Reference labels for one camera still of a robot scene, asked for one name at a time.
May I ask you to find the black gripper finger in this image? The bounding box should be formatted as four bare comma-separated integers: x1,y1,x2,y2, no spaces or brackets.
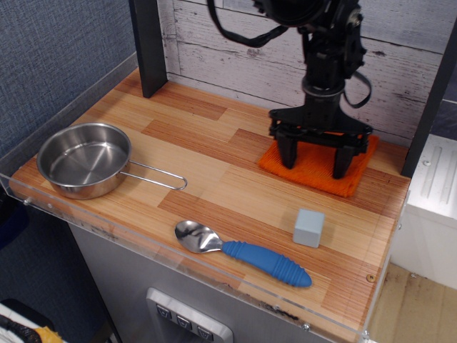
333,146,356,179
276,131,298,169

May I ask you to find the blue handled metal spoon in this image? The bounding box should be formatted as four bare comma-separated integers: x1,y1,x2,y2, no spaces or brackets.
175,220,312,288

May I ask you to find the black right post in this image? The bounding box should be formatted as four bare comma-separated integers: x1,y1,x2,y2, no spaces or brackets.
401,22,456,178

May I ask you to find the silver metal pan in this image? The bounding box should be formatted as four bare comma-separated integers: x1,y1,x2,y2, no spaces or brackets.
36,122,188,200

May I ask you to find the orange woven cloth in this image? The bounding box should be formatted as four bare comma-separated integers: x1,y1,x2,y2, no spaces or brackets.
258,136,380,198

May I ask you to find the silver cabinet with dispenser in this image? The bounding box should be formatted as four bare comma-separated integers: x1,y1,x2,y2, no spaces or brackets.
71,223,361,342

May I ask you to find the clear acrylic guard rail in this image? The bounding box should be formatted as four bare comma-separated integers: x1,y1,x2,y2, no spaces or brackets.
1,56,408,342

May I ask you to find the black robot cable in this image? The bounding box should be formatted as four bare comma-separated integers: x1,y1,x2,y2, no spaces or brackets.
206,0,372,110

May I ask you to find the white ribbed side unit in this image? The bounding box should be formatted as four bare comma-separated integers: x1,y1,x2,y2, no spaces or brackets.
391,134,456,289

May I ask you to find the yellow black object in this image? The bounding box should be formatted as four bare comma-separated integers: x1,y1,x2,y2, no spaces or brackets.
1,315,63,343

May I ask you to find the grey cube block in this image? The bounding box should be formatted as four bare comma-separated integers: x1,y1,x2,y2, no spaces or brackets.
293,209,325,248

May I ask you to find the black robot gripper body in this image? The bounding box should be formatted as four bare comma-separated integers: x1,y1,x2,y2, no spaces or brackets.
269,84,371,154

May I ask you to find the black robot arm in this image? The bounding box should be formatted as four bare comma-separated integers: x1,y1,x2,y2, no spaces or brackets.
253,1,373,179

